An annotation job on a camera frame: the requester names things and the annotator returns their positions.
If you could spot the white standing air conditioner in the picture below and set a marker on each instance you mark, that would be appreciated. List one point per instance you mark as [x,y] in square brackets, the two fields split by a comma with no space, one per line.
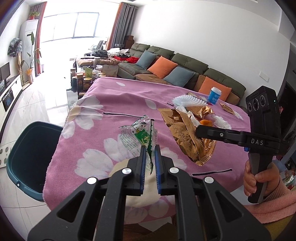
[27,27]

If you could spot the black framed window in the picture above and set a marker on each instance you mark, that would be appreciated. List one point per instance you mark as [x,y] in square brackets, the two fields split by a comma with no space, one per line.
[69,25]

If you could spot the blue-grey cushion near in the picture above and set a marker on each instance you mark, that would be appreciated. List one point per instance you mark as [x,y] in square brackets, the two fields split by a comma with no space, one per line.
[179,76]

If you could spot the person right hand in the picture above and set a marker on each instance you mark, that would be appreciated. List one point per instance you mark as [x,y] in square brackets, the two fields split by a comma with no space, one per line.
[271,176]

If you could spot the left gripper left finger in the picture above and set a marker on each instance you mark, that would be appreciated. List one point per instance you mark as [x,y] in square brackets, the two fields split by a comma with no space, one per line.
[140,170]

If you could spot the green clear snack wrapper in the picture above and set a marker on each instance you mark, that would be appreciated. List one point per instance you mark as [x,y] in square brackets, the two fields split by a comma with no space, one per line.
[140,133]

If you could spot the white foam fruit net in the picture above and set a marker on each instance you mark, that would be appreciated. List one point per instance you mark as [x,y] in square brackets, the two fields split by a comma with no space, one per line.
[188,101]

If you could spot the orange cushion near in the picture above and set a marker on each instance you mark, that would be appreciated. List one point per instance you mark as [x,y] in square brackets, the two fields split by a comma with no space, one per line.
[208,85]

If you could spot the right orange grey curtain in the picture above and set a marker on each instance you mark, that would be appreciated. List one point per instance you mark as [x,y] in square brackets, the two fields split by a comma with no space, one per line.
[123,24]

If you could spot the dark green sectional sofa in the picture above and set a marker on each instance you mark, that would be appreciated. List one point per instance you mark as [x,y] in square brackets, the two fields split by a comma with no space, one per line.
[131,71]

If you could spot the orange cushion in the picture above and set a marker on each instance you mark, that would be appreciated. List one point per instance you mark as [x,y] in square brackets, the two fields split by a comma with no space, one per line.
[208,85]
[162,67]

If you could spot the white tissue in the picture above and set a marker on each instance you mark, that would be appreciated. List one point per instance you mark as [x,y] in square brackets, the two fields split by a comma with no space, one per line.
[219,122]
[182,109]

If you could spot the brown ottoman with clutter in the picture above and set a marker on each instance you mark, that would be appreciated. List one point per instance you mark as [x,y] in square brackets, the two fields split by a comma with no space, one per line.
[94,61]

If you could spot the black white tv cabinet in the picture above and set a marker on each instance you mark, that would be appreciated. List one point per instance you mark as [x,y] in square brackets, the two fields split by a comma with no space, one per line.
[9,97]

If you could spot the tall green potted plant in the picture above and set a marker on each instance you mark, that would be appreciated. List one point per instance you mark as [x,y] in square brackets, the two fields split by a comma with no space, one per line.
[30,71]

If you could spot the gold foil snack bag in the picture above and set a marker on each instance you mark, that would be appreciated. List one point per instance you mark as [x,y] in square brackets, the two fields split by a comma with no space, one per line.
[187,132]

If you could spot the cluttered glass coffee table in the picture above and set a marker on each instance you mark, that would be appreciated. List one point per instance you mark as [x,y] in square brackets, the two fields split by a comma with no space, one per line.
[80,82]

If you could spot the brown gold sachet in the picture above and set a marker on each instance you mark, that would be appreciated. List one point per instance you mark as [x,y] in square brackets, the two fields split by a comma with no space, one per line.
[227,108]

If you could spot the orange grey curtain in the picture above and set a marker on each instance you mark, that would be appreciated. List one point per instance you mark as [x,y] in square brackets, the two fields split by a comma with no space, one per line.
[37,12]
[123,24]

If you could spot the orange cushion far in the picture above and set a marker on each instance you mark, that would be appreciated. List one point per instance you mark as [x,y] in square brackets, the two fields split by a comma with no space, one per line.
[162,67]

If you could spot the left orange grey curtain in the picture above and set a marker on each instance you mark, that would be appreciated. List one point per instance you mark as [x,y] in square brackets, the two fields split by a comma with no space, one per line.
[37,12]

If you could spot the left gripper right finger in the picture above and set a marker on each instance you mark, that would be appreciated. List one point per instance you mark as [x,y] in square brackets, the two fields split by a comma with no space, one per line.
[159,168]

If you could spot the teal trash bin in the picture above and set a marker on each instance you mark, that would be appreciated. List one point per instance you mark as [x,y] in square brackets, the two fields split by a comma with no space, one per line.
[30,157]

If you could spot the brown paper bag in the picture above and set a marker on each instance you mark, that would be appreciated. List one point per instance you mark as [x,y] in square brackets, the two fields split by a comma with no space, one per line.
[110,70]

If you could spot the small black monitor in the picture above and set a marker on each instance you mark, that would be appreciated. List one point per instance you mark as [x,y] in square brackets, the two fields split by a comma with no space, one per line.
[5,71]

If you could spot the pink floral tablecloth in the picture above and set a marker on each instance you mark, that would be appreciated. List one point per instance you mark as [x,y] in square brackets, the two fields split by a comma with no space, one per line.
[108,126]

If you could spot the orange peel piece large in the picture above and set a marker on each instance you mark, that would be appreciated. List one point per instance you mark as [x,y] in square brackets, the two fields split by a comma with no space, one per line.
[206,123]

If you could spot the blue white lidded cup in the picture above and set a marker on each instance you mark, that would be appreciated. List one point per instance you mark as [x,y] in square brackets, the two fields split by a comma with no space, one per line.
[214,95]

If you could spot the blue-grey cushion far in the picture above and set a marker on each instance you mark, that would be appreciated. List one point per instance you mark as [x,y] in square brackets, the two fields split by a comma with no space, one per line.
[146,59]

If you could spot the blue-grey cushion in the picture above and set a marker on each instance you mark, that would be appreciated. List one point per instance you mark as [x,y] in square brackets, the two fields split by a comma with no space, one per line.
[179,76]
[146,59]

